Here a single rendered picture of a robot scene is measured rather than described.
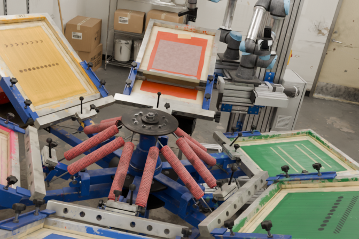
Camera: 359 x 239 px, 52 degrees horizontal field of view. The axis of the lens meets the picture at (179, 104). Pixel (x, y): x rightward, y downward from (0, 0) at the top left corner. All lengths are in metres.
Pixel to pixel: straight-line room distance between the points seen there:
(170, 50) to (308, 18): 3.86
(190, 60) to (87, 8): 4.08
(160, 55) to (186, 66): 0.22
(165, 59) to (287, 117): 1.22
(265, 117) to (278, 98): 0.45
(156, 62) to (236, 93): 0.68
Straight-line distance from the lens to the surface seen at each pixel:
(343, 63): 6.83
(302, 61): 6.61
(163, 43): 2.97
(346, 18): 6.65
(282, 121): 3.38
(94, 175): 2.00
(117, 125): 2.00
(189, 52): 2.92
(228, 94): 2.97
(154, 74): 2.63
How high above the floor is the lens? 2.19
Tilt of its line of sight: 24 degrees down
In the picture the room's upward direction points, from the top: 9 degrees clockwise
